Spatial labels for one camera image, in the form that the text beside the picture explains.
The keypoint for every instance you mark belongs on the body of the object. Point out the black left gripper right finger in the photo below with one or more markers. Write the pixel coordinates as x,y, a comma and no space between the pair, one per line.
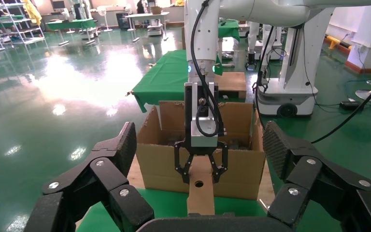
313,189

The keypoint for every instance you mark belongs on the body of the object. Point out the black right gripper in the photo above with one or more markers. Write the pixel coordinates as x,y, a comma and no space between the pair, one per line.
188,121

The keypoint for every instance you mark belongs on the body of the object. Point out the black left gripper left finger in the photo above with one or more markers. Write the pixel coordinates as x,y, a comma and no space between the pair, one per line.
112,192

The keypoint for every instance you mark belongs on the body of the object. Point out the small brown cardboard box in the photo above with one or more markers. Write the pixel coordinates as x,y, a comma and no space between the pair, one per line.
201,201

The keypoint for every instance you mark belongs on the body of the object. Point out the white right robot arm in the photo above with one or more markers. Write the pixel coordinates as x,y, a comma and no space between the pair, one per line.
204,32

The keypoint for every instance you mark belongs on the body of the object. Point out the white robot with hanging arm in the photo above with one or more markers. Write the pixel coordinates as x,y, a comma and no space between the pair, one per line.
252,38

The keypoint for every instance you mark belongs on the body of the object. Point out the large open cardboard carton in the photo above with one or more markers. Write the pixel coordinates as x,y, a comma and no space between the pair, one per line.
160,169

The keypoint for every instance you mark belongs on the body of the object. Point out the black power adapter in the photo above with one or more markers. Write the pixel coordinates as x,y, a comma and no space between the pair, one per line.
352,105

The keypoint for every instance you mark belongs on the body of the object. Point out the white wheeled robot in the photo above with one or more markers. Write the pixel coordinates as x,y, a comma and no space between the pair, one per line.
294,96

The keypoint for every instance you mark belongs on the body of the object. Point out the silver metal binder clip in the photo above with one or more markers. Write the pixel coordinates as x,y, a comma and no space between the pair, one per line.
152,64
129,93

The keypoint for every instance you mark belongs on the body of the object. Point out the green tablecloth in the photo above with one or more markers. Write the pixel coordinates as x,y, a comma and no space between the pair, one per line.
163,80

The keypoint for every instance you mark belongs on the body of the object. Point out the small green covered table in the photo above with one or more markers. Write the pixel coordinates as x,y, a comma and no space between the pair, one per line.
228,30

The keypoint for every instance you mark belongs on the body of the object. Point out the yellow floor barrier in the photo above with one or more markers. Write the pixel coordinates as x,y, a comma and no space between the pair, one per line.
332,41

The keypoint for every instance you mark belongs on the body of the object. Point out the white table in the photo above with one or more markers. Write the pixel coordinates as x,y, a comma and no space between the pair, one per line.
147,14

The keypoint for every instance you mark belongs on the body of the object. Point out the long green covered table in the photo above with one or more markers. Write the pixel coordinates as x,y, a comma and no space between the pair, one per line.
70,24

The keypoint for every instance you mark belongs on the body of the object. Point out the yellow hanging garment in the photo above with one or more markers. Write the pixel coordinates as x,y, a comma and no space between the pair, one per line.
32,12

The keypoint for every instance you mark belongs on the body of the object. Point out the white pedestal fan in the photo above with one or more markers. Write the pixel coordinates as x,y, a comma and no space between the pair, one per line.
103,11

